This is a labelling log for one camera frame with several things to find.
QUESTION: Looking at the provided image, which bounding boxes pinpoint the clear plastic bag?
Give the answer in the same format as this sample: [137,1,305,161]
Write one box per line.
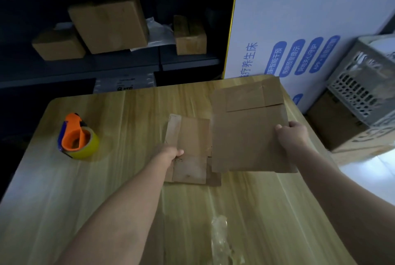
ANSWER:
[130,17,176,51]

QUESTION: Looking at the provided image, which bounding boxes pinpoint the grey plastic crate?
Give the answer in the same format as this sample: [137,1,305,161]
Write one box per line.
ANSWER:
[326,34,395,127]

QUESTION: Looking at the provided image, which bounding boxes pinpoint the dark metal shelf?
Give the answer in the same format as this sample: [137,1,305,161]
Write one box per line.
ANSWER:
[0,0,240,89]

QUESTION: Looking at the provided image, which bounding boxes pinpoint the clear plastic wrap piece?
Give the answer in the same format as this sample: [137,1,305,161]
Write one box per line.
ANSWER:
[211,215,245,265]

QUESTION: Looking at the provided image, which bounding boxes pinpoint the person's left hand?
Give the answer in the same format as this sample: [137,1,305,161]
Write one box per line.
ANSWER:
[150,144,185,172]

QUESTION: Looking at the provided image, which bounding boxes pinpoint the large white printed carton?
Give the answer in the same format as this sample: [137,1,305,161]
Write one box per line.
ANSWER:
[223,0,395,115]

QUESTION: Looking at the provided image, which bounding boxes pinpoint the white printed package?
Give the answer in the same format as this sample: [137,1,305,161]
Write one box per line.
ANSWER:
[93,74,155,95]

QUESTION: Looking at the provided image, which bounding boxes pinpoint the yellow packing tape roll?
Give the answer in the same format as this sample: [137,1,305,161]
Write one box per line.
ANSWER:
[63,127,100,160]

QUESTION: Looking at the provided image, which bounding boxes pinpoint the large brown cardboard box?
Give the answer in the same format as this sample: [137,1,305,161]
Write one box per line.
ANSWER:
[67,0,150,55]

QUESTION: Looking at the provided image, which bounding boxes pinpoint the small brown cardboard box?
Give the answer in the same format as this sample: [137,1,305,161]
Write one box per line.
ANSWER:
[31,28,86,61]

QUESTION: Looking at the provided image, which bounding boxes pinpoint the person's right hand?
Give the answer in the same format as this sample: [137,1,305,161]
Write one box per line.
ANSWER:
[275,121,311,155]

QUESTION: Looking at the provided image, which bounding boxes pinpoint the person's left forearm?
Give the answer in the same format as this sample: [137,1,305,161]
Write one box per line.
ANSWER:
[54,154,170,265]

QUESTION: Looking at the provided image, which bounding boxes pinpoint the person's right forearm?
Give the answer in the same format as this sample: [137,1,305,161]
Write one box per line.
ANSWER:
[285,141,395,265]

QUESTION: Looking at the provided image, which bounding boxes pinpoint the orange tape dispenser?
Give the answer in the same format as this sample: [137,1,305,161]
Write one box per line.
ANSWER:
[57,113,88,155]

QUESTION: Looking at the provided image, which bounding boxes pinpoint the brown printed cardboard box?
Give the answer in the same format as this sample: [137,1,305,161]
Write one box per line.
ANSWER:
[306,90,395,166]

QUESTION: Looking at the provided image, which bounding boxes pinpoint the tall brown cardboard box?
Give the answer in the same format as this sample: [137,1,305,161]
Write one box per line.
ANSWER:
[173,15,207,56]

